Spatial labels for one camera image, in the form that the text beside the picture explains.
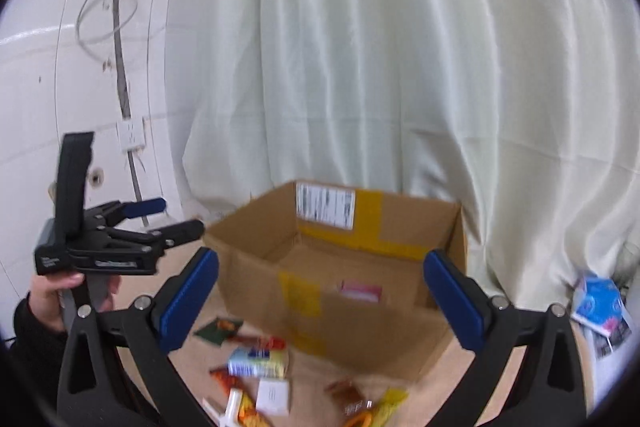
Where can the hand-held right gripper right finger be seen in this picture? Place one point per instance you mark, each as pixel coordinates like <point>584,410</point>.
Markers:
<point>452,302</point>

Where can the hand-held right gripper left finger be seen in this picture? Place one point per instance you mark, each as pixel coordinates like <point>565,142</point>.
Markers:
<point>190,302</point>

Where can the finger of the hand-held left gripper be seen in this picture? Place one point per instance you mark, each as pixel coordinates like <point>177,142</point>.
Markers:
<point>182,231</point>
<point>145,207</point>

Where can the pocket tissue pack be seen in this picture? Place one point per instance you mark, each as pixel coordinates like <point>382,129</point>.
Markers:
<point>257,363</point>

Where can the cardboard box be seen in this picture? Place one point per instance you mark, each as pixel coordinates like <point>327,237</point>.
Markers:
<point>350,332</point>

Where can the white power adapter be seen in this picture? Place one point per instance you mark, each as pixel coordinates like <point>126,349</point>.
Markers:
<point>272,397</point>

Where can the person's left forearm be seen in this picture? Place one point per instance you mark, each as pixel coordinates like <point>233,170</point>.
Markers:
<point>30,342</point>

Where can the person's left hand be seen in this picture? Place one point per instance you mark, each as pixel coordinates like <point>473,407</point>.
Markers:
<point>47,302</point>

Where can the green snack packet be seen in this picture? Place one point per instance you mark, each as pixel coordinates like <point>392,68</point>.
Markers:
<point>217,331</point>

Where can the brown snack wrapper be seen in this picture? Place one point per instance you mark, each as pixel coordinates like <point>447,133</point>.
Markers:
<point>345,397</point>
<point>260,342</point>

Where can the small orange wrapper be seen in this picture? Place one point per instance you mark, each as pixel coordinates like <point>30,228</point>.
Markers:
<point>224,377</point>

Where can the red and white packet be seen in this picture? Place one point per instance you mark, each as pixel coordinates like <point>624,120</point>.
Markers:
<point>360,291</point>

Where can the yellow snack packet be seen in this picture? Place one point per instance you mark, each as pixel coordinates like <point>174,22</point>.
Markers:
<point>387,404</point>

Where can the orange snack packet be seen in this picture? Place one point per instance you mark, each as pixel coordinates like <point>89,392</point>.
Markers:
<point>252,412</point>

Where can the blue tissue package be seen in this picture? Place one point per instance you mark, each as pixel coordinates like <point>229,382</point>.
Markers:
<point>597,304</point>

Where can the orange plastic toy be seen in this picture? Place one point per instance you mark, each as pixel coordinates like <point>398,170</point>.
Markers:
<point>359,421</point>

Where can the printed paper sheet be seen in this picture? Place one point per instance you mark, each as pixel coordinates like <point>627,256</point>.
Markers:
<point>612,344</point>

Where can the pale green curtain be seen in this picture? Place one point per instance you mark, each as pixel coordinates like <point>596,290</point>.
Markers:
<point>375,57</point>

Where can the round wall pipe opening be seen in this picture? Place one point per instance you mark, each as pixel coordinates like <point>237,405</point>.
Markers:
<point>95,178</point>

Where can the white wall socket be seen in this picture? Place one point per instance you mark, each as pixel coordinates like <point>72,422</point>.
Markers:
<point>131,134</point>

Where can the grey wall conduit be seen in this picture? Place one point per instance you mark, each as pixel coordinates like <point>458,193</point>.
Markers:
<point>120,72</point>

